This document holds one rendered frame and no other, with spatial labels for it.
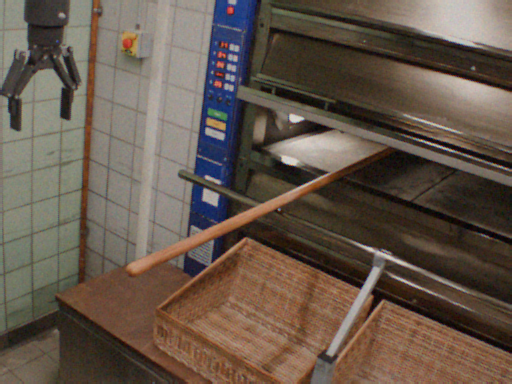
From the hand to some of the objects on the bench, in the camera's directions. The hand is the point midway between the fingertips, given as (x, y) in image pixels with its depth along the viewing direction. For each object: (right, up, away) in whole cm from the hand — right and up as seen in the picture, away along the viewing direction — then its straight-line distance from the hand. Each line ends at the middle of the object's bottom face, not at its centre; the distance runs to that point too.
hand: (41, 119), depth 127 cm
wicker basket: (+94, -91, +52) cm, 141 cm away
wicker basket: (+47, -73, +81) cm, 118 cm away
